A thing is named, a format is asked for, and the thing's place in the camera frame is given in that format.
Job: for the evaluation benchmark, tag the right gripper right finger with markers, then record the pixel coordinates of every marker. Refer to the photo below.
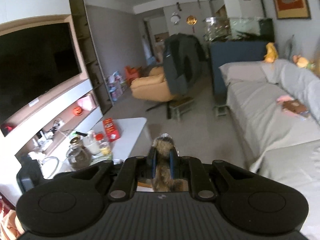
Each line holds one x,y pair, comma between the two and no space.
206,181

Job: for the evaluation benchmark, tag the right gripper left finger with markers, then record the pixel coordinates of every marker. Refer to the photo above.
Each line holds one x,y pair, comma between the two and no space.
118,181

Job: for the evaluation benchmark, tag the brown furry plush keychain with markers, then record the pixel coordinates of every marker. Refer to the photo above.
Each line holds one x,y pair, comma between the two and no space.
163,181

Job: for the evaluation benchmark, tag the red lid spice jar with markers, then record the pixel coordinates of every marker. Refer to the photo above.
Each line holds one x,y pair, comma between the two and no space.
104,146

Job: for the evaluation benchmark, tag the red box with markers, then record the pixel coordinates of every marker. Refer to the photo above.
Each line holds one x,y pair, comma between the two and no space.
111,130

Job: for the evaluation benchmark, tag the white cup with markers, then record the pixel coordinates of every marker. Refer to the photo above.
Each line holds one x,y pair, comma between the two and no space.
90,143

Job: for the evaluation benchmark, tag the glass jar dark contents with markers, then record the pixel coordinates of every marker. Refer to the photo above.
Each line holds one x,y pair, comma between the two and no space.
76,155

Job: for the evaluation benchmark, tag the wooden stool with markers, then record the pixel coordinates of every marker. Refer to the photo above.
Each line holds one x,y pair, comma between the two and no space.
181,106

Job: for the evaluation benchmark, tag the large glass jar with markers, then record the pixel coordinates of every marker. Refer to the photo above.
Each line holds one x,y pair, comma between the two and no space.
48,166

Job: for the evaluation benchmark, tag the yellow armchair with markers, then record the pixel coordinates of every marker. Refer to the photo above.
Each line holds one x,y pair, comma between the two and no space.
154,87

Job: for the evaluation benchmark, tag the grey covered sofa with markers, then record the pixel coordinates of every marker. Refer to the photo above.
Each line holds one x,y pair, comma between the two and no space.
275,107

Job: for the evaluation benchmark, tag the dark hanging coat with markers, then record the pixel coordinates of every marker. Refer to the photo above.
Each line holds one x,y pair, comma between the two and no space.
182,62

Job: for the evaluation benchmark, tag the yellow plush toy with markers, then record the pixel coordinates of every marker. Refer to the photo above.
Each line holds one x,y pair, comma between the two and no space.
271,53

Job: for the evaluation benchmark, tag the television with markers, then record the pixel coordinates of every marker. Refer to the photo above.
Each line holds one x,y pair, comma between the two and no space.
33,61

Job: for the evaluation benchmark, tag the fish tank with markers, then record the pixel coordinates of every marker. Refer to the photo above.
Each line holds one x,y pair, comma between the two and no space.
236,20

